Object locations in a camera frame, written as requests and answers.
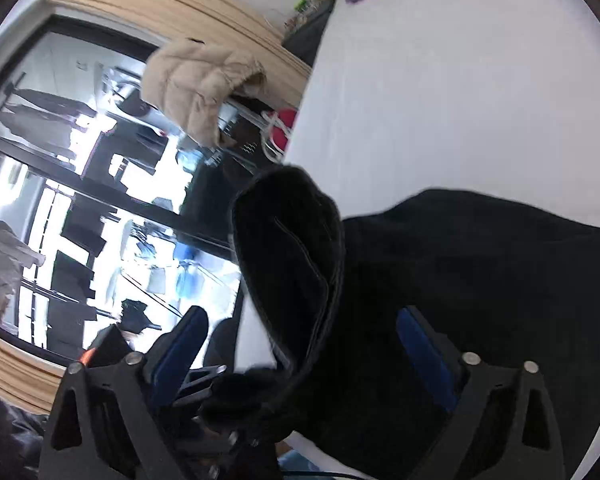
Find beige puffer jacket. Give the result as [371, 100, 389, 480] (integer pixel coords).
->
[140, 39, 266, 148]

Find bed with white sheet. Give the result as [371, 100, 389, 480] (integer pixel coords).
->
[234, 0, 600, 480]

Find red and white heater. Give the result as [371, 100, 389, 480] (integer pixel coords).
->
[261, 108, 298, 164]

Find black denim pants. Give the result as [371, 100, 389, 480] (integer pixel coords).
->
[230, 167, 600, 479]

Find dark grey nightstand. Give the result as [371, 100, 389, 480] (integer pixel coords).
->
[282, 1, 335, 67]

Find wire basket on nightstand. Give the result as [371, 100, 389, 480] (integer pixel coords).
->
[285, 0, 326, 29]

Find beige curtain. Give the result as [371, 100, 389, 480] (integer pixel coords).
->
[50, 0, 311, 107]

